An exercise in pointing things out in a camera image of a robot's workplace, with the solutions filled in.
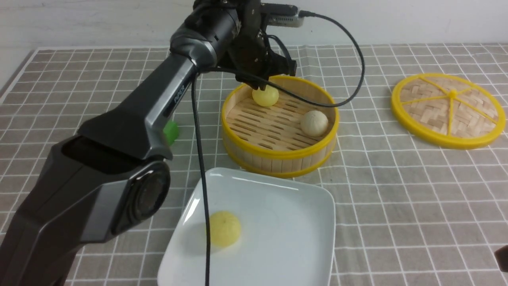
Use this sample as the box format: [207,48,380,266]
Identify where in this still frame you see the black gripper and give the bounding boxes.
[221,0,297,91]

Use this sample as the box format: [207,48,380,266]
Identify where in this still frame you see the yellow steamed bun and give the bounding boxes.
[209,211,242,248]
[252,85,279,107]

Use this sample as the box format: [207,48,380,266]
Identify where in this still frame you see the white steamed bun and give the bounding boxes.
[300,110,329,137]

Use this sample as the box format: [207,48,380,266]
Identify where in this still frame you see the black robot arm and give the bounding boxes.
[0,0,300,286]

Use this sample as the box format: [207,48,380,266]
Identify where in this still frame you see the white square plate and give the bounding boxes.
[157,167,336,286]

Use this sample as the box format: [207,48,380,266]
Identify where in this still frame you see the green cube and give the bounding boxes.
[163,121,180,146]

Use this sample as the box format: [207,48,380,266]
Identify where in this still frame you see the bamboo steamer basket yellow rim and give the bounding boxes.
[221,84,339,178]

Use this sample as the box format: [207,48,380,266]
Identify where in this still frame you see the woven bamboo steamer lid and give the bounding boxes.
[391,73,506,150]

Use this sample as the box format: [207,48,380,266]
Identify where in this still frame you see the grey checkered tablecloth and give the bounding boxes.
[0,43,508,286]

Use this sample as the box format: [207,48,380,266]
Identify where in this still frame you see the black object at right edge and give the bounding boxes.
[494,245,508,273]

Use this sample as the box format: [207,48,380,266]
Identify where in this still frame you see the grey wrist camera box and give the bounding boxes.
[260,2,304,28]

